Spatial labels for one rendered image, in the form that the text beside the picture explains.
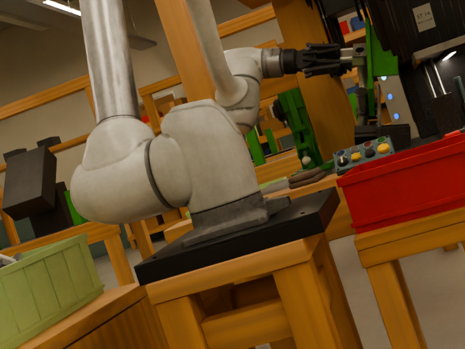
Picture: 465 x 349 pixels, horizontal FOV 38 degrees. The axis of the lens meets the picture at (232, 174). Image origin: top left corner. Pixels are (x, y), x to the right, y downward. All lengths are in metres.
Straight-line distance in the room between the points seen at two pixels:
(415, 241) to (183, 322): 0.47
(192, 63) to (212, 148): 1.09
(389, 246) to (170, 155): 0.46
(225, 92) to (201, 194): 0.61
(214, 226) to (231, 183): 0.09
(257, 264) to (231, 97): 0.76
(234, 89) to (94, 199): 0.63
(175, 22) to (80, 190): 1.10
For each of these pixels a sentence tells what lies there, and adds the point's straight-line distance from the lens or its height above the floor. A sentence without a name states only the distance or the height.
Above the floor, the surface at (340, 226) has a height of 0.78.
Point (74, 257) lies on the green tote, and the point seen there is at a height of 0.91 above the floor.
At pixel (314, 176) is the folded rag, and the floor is 0.91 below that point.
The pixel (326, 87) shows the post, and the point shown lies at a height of 1.15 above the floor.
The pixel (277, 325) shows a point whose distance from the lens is 1.31.
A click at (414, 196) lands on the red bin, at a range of 1.39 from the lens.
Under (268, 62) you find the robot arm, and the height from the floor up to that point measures 1.26.
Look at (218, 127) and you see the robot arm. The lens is 1.35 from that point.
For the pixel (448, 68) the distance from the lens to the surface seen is 2.10.
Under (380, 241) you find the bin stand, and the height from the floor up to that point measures 0.78.
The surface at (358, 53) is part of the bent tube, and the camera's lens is 2.02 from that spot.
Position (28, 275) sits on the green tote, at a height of 0.92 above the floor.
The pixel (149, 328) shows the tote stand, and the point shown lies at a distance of 1.83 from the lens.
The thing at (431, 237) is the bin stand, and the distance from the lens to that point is 1.37.
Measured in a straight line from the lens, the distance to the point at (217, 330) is 1.34.
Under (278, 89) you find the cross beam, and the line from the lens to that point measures 2.43.
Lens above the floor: 1.04
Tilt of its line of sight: 2 degrees down
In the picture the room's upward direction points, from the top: 19 degrees counter-clockwise
